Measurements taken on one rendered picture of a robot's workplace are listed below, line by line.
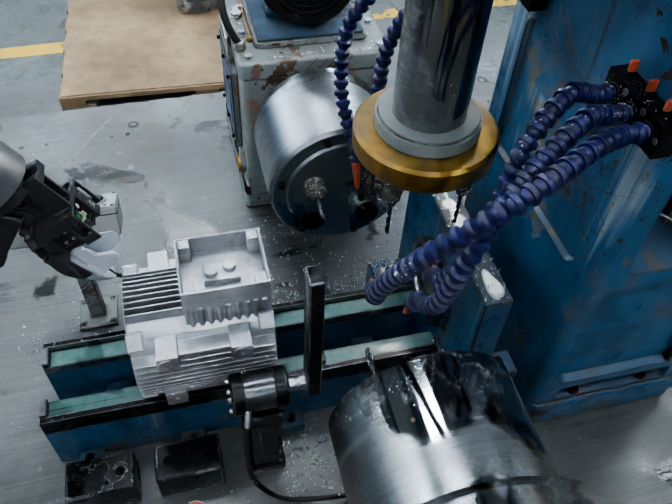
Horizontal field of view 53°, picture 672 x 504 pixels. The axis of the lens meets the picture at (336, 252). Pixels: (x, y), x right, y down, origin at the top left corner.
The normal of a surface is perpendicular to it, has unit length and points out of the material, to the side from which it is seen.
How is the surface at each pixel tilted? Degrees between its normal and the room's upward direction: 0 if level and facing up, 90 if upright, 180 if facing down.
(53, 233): 90
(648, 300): 90
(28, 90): 0
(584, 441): 0
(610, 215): 90
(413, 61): 90
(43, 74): 0
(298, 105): 28
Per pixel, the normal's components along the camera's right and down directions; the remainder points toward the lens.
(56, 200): 0.24, 0.74
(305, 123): -0.36, -0.54
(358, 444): -0.80, -0.21
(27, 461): 0.04, -0.66
